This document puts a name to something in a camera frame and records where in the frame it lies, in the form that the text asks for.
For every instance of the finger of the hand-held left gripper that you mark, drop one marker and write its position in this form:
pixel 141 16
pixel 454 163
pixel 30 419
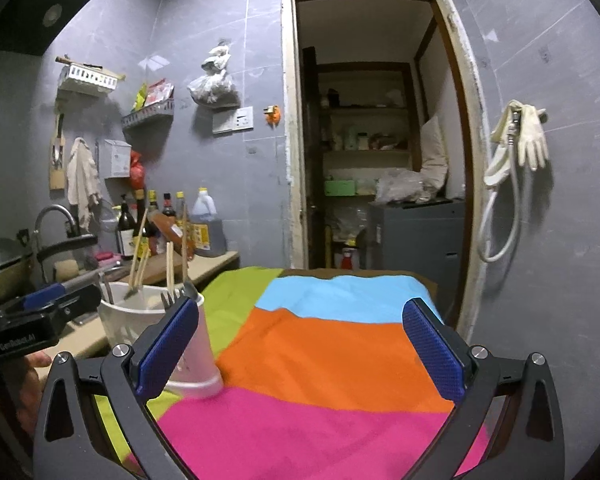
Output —
pixel 42 295

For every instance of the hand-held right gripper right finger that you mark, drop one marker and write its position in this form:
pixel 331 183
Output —
pixel 430 350

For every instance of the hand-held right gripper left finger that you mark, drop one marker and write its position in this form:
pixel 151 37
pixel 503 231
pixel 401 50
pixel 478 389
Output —
pixel 167 345

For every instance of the white plastic utensil basket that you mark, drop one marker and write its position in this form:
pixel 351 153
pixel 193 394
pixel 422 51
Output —
pixel 125 325

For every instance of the metal fork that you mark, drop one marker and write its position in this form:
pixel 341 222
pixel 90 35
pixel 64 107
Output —
pixel 180 295

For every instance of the metal spoon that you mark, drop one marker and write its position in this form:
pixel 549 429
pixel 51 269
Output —
pixel 106 292

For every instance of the person's left hand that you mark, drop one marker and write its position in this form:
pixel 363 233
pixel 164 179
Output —
pixel 15 390

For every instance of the wooden cutting board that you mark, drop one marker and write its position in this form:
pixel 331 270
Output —
pixel 157 272

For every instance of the pink sponge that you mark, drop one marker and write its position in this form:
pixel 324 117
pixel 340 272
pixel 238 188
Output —
pixel 109 258

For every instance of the curved metal faucet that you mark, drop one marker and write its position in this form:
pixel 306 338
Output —
pixel 55 208

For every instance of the dark bottle white label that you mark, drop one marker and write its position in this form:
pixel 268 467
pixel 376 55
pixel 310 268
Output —
pixel 125 240

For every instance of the colourful patchwork cloth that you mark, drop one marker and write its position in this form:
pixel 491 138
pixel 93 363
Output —
pixel 330 360

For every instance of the grey washing machine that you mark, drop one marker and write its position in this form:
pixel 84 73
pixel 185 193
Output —
pixel 415 245

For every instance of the wooden knife holder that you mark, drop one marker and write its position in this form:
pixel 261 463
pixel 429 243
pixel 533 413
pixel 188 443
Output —
pixel 56 177

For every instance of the red sauce bottle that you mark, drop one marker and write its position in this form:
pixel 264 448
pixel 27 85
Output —
pixel 348 259

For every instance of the dark bottle yellow label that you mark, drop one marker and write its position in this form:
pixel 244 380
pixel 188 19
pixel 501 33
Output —
pixel 141 220

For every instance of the white hanging towel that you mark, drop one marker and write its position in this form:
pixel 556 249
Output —
pixel 82 175

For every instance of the large oil jug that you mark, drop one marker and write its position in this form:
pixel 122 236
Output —
pixel 207 225

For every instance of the small dark sauce bottle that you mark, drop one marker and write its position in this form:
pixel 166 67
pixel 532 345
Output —
pixel 168 207

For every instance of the clear bottle yellow cap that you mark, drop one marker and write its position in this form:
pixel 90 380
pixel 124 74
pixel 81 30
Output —
pixel 180 202

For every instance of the slim bottle yellow cap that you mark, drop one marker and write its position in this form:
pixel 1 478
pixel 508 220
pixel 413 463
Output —
pixel 153 200

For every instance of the red plastic bag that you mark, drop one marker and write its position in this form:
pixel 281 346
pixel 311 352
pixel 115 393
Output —
pixel 136 172

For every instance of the crumpled clear plastic bag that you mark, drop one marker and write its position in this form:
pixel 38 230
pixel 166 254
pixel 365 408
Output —
pixel 397 187

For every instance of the green box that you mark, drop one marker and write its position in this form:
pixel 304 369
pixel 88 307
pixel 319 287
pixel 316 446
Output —
pixel 340 187

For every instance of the cream pillow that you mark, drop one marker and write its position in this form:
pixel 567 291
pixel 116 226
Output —
pixel 434 155

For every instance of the cream rubber glove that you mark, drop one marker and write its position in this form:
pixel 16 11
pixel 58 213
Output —
pixel 500 160
pixel 534 140

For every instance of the wooden storage shelf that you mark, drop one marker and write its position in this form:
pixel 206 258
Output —
pixel 370 152

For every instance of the yellow green packet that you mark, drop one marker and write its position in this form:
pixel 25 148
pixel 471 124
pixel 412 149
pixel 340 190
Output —
pixel 140 97

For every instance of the red snack packet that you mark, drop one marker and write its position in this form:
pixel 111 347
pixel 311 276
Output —
pixel 159 94

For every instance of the wooden stick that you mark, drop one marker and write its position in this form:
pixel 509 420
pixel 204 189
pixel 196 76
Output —
pixel 62 60

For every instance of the hanging clear plastic bag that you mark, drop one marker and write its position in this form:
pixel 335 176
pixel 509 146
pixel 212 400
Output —
pixel 212 90

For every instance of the white wall box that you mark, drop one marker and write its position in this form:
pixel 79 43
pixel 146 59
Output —
pixel 117 160

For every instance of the grey wall shelf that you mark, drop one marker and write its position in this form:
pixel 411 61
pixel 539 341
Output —
pixel 147 118

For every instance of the white wall basket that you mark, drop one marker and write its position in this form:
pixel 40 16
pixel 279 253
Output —
pixel 87 80

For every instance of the white wall socket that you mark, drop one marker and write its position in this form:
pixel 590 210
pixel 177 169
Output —
pixel 242 120

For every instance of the orange wall hook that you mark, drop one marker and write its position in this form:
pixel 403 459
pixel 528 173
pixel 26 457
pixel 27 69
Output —
pixel 272 115

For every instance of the white door frame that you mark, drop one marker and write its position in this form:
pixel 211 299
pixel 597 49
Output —
pixel 289 110

